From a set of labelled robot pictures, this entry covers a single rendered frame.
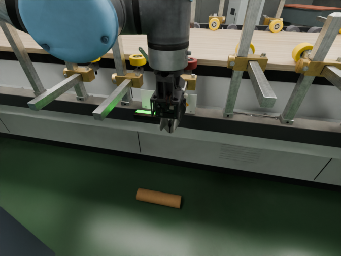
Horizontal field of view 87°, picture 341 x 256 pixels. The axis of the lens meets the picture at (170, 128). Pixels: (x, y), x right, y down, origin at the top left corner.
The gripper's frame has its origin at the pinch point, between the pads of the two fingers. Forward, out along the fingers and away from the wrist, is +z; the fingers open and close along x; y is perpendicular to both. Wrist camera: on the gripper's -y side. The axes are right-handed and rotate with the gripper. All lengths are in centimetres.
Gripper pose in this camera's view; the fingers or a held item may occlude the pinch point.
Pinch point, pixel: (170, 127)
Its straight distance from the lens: 55.8
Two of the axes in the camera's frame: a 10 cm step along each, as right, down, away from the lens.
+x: 9.8, 1.3, -1.6
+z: 0.0, 7.8, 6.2
